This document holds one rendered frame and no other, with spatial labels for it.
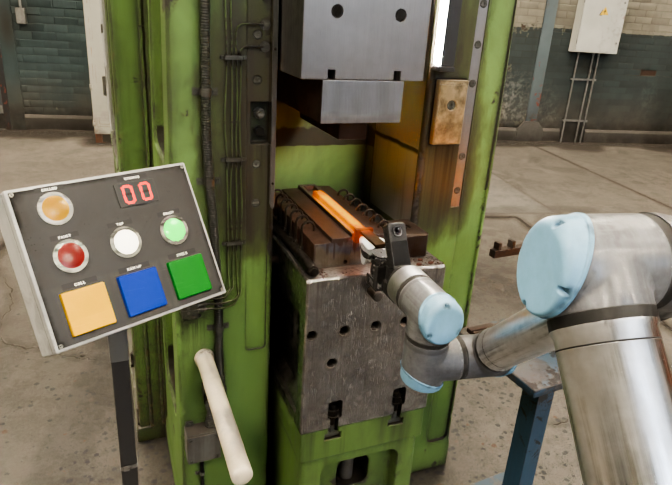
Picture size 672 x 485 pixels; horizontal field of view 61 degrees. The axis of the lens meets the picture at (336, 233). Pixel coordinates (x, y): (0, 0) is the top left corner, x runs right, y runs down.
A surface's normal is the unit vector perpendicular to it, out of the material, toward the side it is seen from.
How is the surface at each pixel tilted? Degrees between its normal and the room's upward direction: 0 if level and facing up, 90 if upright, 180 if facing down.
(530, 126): 90
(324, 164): 90
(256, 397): 90
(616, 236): 35
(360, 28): 90
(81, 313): 60
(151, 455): 0
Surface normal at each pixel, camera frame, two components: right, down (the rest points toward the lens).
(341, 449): 0.37, 0.36
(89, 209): 0.66, -0.22
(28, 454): 0.06, -0.93
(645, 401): -0.03, -0.30
